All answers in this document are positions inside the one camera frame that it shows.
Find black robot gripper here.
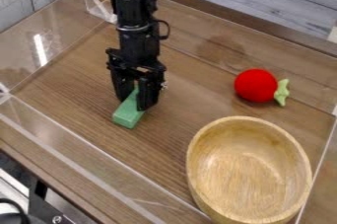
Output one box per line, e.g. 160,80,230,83
105,25,169,111

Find green rectangular block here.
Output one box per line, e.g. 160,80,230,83
112,89,145,129

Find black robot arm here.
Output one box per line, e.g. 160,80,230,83
105,0,170,111

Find light wooden bowl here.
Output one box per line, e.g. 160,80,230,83
185,115,312,224

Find clear acrylic tray walls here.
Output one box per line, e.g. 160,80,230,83
0,0,337,224

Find red plush tomato toy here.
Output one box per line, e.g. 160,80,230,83
234,68,289,107

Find clear acrylic corner bracket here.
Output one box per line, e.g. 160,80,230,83
84,0,117,25

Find black table leg bracket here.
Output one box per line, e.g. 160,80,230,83
28,180,75,224

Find black cable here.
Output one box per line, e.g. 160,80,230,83
0,197,32,224

